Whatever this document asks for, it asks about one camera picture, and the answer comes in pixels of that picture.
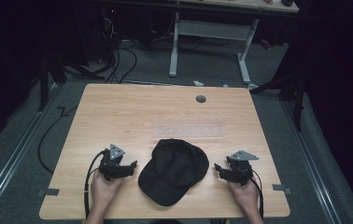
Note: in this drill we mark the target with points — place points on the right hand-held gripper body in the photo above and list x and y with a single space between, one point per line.
241 169

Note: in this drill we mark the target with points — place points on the black baseball cap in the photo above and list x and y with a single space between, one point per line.
174 174

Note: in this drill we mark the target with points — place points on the person's right hand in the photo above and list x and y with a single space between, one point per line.
247 196

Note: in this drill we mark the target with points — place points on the white plug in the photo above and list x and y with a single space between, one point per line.
198 83

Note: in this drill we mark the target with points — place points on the black metal stand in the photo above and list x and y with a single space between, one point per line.
48 77
293 90

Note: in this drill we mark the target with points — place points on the grey tape strip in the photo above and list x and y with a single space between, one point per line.
281 188
48 192

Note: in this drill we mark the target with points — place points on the metal floor rail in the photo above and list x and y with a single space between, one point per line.
12 161
311 168

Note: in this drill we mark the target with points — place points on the red object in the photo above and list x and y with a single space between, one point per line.
265 44

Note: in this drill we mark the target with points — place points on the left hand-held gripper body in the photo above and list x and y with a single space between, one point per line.
110 165

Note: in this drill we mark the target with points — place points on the white-framed background desk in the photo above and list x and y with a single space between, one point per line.
215 29

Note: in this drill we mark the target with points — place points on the person's left hand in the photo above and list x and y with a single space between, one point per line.
103 191

